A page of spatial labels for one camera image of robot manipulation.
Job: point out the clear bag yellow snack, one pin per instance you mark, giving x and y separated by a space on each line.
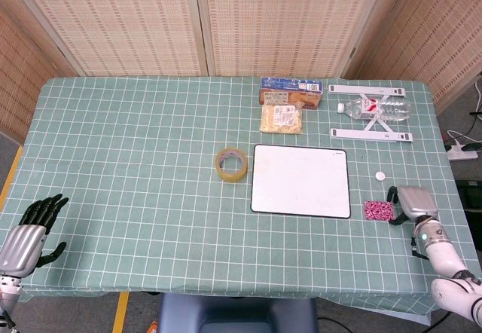
280 124

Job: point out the black box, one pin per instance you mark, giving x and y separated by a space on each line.
468 193

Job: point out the white folding laptop stand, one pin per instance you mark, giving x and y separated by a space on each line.
369 134

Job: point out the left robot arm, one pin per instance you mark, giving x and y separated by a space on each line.
8 295

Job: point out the white power strip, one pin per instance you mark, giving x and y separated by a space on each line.
461 153

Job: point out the white board black frame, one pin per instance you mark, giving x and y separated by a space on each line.
301 182

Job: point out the yellow packing tape roll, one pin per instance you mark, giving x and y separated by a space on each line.
241 173

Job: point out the bamboo folding screen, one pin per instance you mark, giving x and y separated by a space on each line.
132 20

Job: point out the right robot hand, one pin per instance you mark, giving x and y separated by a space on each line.
416 201

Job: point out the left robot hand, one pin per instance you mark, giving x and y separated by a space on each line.
22 246

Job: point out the clear plastic water bottle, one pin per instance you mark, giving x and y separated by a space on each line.
391 109

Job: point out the orange cookie box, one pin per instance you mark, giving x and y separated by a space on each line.
278 95

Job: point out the green checked tablecloth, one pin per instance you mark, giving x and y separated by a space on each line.
150 197

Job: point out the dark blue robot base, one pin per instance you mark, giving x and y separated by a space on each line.
233 314

